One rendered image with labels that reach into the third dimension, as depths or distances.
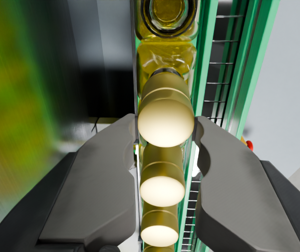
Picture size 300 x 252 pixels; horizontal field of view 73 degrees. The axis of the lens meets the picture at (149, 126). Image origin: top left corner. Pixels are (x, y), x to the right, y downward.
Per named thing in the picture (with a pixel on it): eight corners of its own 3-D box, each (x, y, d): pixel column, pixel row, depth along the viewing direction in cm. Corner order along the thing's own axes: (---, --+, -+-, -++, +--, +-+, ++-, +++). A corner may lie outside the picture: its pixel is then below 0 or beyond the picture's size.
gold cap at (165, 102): (141, 71, 15) (133, 95, 11) (191, 72, 14) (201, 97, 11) (142, 114, 16) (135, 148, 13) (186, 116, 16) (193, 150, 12)
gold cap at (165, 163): (142, 137, 18) (136, 174, 14) (184, 138, 17) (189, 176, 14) (143, 167, 19) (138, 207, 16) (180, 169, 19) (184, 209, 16)
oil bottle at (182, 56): (148, 24, 34) (131, 49, 16) (182, 24, 34) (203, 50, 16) (148, 58, 37) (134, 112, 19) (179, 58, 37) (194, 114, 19)
